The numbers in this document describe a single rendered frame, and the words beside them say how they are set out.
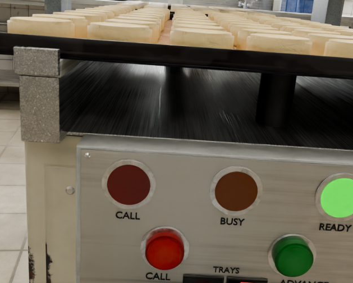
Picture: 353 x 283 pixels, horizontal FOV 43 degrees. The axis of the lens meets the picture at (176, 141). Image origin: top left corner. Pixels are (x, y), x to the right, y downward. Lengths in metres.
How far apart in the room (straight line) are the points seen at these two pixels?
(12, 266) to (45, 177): 1.38
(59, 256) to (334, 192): 0.23
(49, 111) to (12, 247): 1.55
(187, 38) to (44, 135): 0.12
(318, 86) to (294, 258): 0.28
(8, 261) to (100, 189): 1.45
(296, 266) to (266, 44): 0.17
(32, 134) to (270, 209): 0.18
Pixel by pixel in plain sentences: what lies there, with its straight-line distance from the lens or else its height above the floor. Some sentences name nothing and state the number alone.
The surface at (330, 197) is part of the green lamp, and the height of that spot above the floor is 0.81.
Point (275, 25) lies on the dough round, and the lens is 0.59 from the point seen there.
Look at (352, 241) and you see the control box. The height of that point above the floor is 0.77.
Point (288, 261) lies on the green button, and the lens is 0.37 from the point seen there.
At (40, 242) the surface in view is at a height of 0.74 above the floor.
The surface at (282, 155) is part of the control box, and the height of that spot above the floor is 0.84.
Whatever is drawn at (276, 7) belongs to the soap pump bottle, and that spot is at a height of 0.92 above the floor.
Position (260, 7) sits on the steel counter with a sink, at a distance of 4.40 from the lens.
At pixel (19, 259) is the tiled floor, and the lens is 1.79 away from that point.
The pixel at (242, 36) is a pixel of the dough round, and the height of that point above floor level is 0.92.
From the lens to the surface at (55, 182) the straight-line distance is 0.38.
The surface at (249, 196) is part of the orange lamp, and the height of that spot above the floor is 0.81.
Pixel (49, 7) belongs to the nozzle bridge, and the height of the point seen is 0.90.
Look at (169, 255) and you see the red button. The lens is 0.36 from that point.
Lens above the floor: 0.95
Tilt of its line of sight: 18 degrees down
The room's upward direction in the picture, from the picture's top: 4 degrees clockwise
